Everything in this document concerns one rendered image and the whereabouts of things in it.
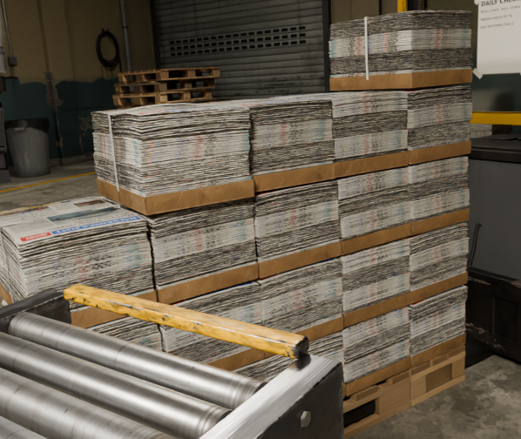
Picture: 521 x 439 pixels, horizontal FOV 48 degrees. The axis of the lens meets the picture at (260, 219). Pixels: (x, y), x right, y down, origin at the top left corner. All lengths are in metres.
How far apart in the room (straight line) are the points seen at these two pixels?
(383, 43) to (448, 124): 0.33
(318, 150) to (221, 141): 0.32
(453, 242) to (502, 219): 0.50
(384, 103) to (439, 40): 0.30
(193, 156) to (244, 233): 0.26
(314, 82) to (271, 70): 0.77
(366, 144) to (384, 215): 0.23
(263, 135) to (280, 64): 7.62
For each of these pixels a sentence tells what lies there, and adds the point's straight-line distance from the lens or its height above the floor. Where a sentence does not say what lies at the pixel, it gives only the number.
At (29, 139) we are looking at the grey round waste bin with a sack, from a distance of 8.43.
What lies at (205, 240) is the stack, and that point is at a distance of 1.47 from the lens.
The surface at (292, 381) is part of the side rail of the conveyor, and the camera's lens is 0.67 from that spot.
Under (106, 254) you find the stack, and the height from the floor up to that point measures 0.76.
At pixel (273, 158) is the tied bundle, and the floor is 0.92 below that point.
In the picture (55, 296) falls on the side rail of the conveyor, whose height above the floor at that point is 0.80.
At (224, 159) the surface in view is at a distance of 1.43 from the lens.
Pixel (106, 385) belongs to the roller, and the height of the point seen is 0.80.
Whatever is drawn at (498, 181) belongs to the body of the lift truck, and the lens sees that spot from 2.55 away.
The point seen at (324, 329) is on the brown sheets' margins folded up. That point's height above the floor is 0.40.
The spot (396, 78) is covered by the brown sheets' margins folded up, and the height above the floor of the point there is 1.10.
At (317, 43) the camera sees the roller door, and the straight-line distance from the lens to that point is 8.83.
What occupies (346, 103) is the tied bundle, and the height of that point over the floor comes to 1.04.
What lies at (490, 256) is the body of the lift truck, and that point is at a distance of 2.64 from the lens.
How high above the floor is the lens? 1.13
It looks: 14 degrees down
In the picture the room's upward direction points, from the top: 3 degrees counter-clockwise
